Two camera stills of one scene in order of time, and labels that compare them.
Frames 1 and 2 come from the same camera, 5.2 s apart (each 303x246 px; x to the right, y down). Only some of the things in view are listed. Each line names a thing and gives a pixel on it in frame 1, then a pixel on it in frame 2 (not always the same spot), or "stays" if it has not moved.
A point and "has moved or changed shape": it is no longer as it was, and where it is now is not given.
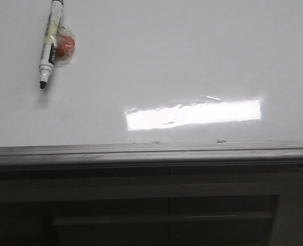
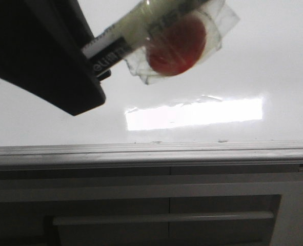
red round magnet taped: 66,45 has moved or changed shape
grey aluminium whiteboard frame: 245,155 stays
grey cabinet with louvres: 231,204 stays
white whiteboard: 153,72 stays
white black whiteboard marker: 48,55 has moved or changed shape
